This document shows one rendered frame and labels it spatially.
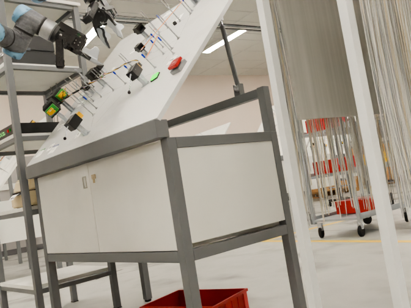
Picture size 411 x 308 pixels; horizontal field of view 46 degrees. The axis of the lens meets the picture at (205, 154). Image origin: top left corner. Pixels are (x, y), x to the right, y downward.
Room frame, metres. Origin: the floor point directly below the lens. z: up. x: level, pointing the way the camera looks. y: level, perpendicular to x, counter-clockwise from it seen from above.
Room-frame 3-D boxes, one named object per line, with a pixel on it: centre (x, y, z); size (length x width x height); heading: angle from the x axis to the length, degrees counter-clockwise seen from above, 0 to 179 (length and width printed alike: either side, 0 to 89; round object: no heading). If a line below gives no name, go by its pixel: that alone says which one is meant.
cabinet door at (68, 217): (2.32, 0.70, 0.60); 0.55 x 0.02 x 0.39; 42
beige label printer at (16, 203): (2.82, 0.97, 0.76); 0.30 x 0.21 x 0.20; 136
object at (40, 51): (2.82, 0.98, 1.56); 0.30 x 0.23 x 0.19; 134
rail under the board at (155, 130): (2.11, 0.53, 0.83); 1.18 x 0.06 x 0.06; 42
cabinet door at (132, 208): (1.92, 0.33, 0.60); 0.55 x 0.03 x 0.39; 42
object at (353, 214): (4.57, -1.40, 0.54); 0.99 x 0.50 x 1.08; 129
